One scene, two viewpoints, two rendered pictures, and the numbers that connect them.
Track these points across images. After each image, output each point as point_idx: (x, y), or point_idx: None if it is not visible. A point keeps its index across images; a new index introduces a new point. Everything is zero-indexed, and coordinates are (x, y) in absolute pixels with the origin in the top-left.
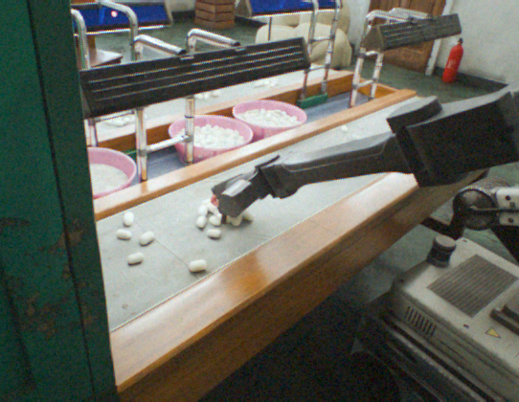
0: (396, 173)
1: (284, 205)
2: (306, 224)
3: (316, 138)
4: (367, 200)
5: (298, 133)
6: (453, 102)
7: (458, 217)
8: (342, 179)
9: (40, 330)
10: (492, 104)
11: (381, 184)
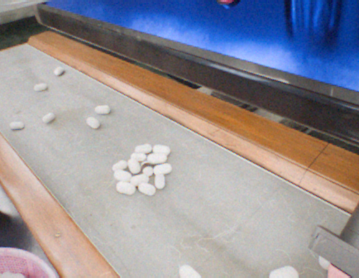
0: (160, 93)
1: (254, 203)
2: (322, 171)
3: (29, 157)
4: (230, 117)
5: (22, 172)
6: None
7: (193, 86)
8: (162, 139)
9: None
10: None
11: (188, 104)
